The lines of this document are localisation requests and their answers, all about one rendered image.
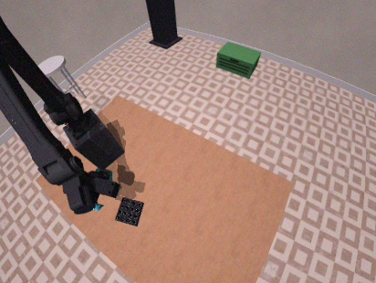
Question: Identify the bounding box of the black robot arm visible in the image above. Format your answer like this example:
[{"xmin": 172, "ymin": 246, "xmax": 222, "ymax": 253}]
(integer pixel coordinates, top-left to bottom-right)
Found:
[{"xmin": 0, "ymin": 16, "xmax": 120, "ymax": 215}]

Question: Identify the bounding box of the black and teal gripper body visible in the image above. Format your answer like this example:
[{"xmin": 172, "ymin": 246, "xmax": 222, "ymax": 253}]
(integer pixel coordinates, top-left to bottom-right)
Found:
[{"xmin": 89, "ymin": 168, "xmax": 111, "ymax": 204}]

